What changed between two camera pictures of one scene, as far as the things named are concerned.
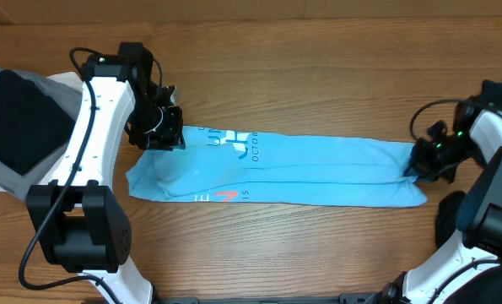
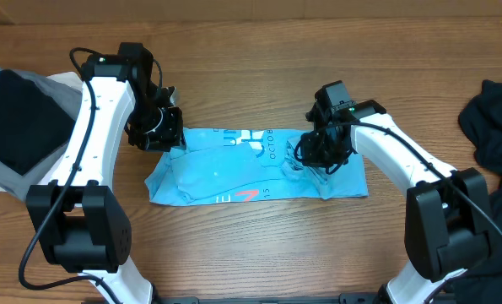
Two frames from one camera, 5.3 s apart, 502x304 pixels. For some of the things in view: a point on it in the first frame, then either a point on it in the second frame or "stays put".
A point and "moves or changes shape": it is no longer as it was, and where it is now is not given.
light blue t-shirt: [245, 165] moves or changes shape
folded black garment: [19, 121] stays put
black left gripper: [170, 136] stays put
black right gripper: [422, 158] → [318, 154]
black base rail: [347, 298] stays put
